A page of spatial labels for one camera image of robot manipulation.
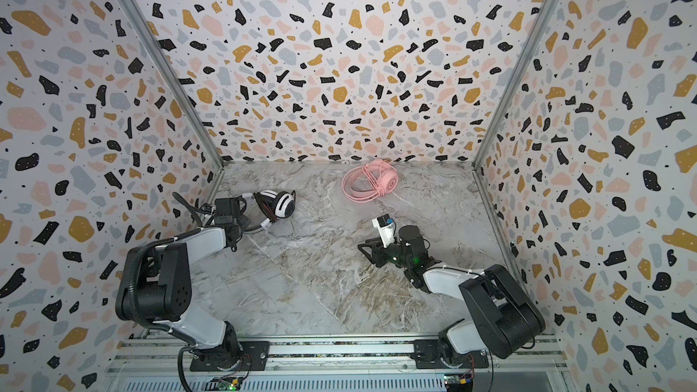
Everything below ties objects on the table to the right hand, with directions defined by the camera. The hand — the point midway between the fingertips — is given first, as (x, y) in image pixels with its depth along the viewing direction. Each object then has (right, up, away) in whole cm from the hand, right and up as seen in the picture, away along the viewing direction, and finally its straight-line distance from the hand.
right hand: (359, 241), depth 84 cm
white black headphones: (-30, +10, +11) cm, 34 cm away
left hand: (-42, +7, +10) cm, 44 cm away
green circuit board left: (-34, -34, -14) cm, 51 cm away
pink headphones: (+6, +20, +23) cm, 31 cm away
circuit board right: (+26, -35, -13) cm, 46 cm away
